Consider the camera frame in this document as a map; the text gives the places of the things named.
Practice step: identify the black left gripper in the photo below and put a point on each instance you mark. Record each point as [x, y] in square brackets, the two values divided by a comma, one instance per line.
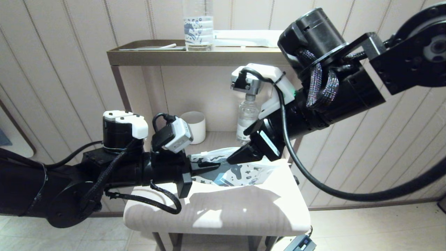
[163, 170]

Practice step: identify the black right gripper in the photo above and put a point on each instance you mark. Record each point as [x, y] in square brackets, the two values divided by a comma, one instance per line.
[331, 104]

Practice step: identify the white horse print zip bag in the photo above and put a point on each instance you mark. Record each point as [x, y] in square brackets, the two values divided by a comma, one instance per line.
[244, 174]

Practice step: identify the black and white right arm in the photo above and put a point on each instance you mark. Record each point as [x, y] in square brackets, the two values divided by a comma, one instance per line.
[418, 52]

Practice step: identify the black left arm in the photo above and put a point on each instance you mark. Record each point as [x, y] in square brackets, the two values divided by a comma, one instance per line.
[21, 188]

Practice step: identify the water bottle plain white label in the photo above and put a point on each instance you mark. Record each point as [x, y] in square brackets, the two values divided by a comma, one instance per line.
[247, 118]

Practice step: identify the white ribbed mug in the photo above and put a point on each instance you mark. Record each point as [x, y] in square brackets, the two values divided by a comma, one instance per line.
[197, 125]

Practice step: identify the beige wooden shelf table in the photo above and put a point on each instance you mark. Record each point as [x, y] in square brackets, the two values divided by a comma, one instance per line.
[226, 216]

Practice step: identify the black knob on shelf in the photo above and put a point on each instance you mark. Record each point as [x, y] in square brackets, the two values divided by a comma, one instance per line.
[296, 180]

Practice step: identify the white plastic wrapped packet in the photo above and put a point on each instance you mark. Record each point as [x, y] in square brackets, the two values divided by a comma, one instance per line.
[244, 37]

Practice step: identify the black labelled power adapter box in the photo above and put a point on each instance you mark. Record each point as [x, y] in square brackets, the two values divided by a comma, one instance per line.
[299, 244]

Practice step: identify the tall clear printed bottle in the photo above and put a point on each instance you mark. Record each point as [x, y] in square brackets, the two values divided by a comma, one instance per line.
[198, 31]

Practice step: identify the small white stick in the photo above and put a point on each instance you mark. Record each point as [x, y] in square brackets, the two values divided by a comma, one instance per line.
[168, 45]

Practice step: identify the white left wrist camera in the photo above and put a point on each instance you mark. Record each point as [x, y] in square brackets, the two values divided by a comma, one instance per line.
[179, 136]

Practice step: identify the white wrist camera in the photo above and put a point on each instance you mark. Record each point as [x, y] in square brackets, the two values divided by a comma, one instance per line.
[179, 136]
[264, 75]

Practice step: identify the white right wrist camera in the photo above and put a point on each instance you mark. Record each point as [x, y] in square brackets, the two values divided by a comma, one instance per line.
[264, 75]

